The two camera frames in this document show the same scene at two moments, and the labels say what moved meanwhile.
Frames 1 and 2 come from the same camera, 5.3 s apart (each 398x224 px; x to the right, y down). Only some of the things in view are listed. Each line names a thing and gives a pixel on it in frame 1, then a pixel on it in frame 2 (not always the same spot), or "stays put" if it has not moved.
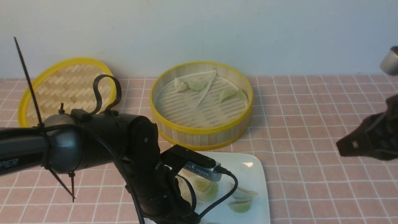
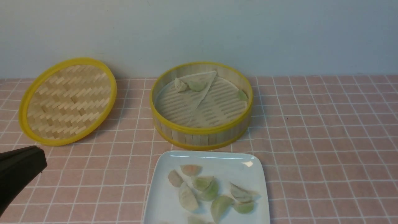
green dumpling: [226, 92] → [219, 206]
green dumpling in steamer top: [196, 85] stays put
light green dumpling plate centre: [201, 184] stays put
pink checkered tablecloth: [296, 125] stays put
